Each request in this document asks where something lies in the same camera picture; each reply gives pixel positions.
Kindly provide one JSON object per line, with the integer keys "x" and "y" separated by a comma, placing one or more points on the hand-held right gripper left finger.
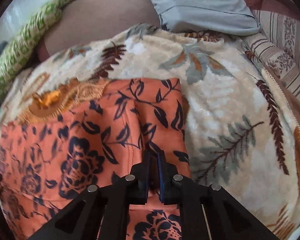
{"x": 143, "y": 180}

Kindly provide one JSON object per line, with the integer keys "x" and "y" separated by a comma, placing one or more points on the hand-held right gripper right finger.
{"x": 161, "y": 172}

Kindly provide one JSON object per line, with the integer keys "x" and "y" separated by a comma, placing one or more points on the orange floral garment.
{"x": 90, "y": 142}

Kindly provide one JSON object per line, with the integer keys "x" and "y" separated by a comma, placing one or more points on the leaf-printed plush blanket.
{"x": 227, "y": 105}

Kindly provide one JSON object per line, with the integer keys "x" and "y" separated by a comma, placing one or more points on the light blue pillow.
{"x": 202, "y": 7}

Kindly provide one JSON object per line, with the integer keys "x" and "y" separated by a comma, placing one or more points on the striped floral bed sheet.
{"x": 277, "y": 42}

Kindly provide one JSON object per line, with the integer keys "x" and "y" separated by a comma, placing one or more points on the green knitted cloth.
{"x": 27, "y": 37}

